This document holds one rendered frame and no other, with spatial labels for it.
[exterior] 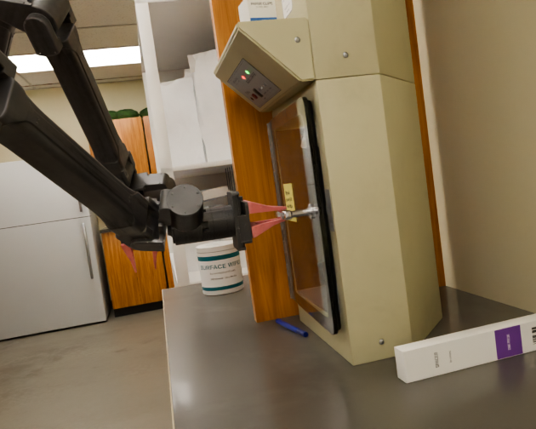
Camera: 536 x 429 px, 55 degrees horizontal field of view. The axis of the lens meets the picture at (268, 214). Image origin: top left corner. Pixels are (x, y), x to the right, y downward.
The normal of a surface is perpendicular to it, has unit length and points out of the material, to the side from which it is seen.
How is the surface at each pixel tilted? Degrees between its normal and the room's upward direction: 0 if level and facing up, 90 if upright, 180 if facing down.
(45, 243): 90
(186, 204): 60
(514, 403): 0
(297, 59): 90
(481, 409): 0
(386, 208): 90
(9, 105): 87
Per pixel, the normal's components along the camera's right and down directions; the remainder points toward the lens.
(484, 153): -0.97, 0.14
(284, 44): 0.22, 0.04
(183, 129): -0.31, 0.12
